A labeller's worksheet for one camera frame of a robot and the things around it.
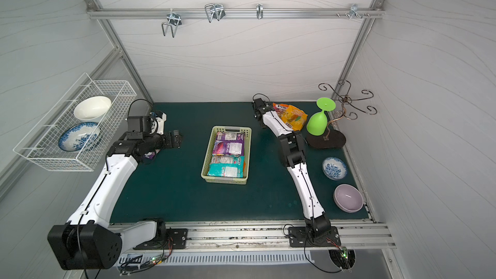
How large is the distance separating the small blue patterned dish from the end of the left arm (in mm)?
677

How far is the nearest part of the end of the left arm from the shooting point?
0.71m

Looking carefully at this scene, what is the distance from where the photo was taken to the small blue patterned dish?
2.96 feet
